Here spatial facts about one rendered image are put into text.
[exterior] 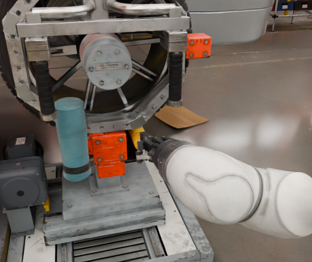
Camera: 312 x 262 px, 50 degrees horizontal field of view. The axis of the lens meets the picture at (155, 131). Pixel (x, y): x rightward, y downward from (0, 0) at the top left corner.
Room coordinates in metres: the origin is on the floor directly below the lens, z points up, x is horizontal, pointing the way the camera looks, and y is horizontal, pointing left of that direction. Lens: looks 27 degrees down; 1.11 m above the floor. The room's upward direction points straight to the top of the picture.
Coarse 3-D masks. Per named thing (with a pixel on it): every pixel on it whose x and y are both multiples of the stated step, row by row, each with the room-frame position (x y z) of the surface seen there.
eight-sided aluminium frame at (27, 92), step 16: (32, 0) 0.97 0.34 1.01; (160, 0) 1.07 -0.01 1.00; (16, 16) 0.96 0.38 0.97; (16, 32) 0.96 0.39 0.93; (16, 48) 0.96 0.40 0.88; (16, 64) 0.96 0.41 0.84; (16, 80) 0.95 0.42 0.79; (32, 96) 0.96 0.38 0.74; (160, 96) 1.07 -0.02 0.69; (128, 112) 1.10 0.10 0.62; (144, 112) 1.05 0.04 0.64; (96, 128) 1.01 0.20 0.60; (112, 128) 1.02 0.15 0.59; (128, 128) 1.04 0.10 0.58
